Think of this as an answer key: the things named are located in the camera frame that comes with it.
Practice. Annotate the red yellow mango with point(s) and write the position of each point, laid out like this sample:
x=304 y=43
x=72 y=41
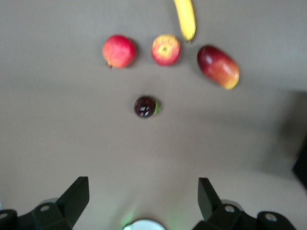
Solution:
x=218 y=67

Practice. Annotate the black plastic box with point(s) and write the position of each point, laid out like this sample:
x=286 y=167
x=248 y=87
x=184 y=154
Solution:
x=301 y=170

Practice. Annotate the yellow banana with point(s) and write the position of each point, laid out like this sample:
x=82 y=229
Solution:
x=185 y=19

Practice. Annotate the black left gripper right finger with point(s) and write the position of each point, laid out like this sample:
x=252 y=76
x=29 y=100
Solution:
x=208 y=201

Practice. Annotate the dark purple mangosteen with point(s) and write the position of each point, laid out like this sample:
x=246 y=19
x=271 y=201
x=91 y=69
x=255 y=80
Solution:
x=145 y=107

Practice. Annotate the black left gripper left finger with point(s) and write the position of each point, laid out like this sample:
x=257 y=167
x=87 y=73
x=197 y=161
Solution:
x=72 y=198

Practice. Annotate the brown table mat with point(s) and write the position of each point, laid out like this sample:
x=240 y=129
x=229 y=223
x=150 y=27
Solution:
x=72 y=119

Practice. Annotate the red yellow apple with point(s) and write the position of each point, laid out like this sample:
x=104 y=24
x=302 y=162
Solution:
x=165 y=50

